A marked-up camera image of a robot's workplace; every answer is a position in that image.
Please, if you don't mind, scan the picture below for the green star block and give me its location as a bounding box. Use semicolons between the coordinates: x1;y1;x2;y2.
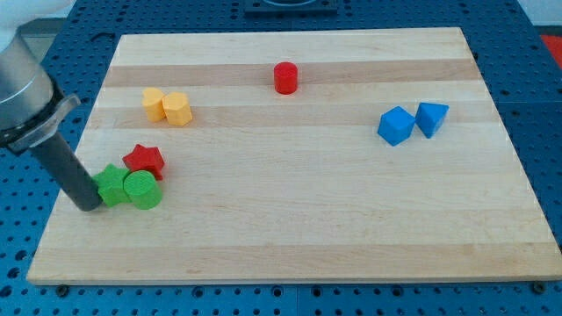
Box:
92;163;131;207

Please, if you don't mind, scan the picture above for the blue cube block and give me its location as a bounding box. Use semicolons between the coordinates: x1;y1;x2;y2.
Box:
377;106;415;147

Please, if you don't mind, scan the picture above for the red cylinder block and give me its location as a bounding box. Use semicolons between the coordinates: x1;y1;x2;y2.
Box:
273;61;299;95

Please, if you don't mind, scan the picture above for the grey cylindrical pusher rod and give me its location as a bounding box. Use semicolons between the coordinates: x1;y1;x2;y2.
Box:
30;133;103;212

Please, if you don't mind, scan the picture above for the wooden board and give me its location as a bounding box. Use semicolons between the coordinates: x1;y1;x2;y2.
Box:
27;27;561;285

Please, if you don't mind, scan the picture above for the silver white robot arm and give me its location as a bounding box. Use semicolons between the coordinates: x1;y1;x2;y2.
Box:
1;0;81;153

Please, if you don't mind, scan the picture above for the red star block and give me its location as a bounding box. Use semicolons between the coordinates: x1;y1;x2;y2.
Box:
122;144;165;181

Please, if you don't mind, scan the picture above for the yellow hexagon block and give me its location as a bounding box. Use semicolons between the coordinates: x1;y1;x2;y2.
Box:
162;92;193;126

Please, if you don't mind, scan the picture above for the green cylinder block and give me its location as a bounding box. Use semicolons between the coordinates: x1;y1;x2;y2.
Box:
124;170;162;210

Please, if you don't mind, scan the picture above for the blue triangular block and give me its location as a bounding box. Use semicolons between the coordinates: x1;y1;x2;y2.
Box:
415;103;450;139

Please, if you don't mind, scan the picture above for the yellow heart block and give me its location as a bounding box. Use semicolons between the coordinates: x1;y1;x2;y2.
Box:
141;87;166;122

